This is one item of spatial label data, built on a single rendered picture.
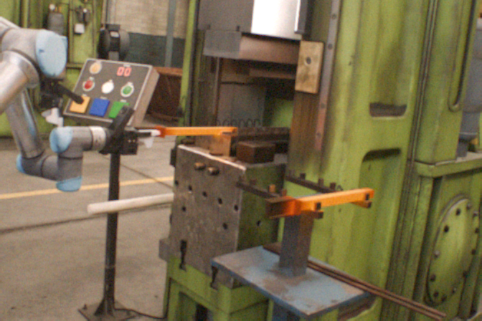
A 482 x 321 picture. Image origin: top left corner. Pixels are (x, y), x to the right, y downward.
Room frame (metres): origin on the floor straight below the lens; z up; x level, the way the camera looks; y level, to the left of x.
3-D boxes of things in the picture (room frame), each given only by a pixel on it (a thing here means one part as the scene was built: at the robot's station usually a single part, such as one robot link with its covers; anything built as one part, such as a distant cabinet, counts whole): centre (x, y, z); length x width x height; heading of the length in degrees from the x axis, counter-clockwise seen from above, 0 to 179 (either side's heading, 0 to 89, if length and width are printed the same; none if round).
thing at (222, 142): (2.06, -0.02, 0.96); 0.42 x 0.20 x 0.09; 135
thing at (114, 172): (2.25, 0.58, 0.54); 0.04 x 0.04 x 1.08; 45
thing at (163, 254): (2.25, 0.30, 0.36); 0.09 x 0.07 x 0.12; 45
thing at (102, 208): (2.09, 0.44, 0.62); 0.44 x 0.05 x 0.05; 135
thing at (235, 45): (2.06, -0.02, 1.32); 0.42 x 0.20 x 0.10; 135
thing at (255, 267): (1.42, -0.17, 0.67); 0.40 x 0.30 x 0.02; 43
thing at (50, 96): (1.89, 0.74, 1.07); 0.09 x 0.08 x 0.12; 120
